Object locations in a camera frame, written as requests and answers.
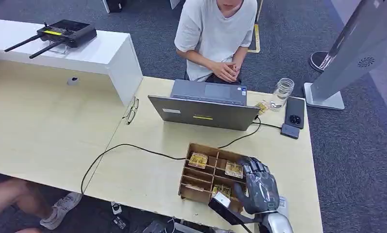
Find person's left hand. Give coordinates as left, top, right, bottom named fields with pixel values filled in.
left=228, top=62, right=242, bottom=79

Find person's right hand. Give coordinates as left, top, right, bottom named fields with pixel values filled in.
left=210, top=61, right=236, bottom=83

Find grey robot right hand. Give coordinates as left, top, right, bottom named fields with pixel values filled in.
left=233, top=156, right=280, bottom=216

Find glossy printed card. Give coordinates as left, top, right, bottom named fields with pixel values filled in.
left=211, top=184, right=232, bottom=199

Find white printed label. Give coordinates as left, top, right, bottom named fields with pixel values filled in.
left=278, top=195, right=290, bottom=220

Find tan printed card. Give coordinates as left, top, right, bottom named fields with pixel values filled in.
left=224, top=160, right=244, bottom=180

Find grey laptop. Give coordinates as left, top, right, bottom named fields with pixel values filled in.
left=148, top=79, right=261, bottom=132

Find person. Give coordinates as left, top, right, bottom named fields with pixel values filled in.
left=174, top=0, right=258, bottom=84

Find loose yellow card pile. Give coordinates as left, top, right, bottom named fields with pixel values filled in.
left=255, top=100, right=271, bottom=116

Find clear glass jar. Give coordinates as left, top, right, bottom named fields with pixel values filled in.
left=269, top=78, right=295, bottom=112

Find wooden compartment card box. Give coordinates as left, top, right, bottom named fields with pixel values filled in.
left=178, top=143, right=249, bottom=214

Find small dark power bank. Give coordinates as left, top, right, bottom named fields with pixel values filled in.
left=280, top=123, right=301, bottom=140

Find yellow printed card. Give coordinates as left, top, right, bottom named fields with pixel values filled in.
left=188, top=152, right=209, bottom=170

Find black smartphone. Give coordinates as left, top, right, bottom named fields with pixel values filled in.
left=284, top=96, right=306, bottom=130

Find round black floor base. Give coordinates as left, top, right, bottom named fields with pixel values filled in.
left=309, top=51, right=337, bottom=73

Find eyeglasses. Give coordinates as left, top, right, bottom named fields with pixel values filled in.
left=122, top=96, right=140, bottom=126

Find grey kiosk stand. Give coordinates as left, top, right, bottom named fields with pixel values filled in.
left=303, top=0, right=387, bottom=111

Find white desk riser shelf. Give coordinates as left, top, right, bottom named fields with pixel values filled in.
left=0, top=17, right=144, bottom=105

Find black box on floor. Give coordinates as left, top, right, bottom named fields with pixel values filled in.
left=102, top=0, right=128, bottom=14

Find black floor device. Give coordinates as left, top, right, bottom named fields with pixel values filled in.
left=112, top=216, right=130, bottom=231

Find black remote controller with antennas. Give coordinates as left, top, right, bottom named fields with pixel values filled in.
left=4, top=19, right=98, bottom=60

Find clear controller stand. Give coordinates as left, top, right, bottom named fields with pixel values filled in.
left=50, top=41, right=69, bottom=56

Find grey sneaker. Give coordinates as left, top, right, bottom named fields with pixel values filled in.
left=39, top=191, right=83, bottom=231

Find person's bare leg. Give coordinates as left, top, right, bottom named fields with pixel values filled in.
left=0, top=178, right=62, bottom=222

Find short black cable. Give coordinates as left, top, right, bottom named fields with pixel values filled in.
left=252, top=121, right=283, bottom=130

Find long black cable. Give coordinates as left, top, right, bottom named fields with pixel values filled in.
left=80, top=116, right=262, bottom=196

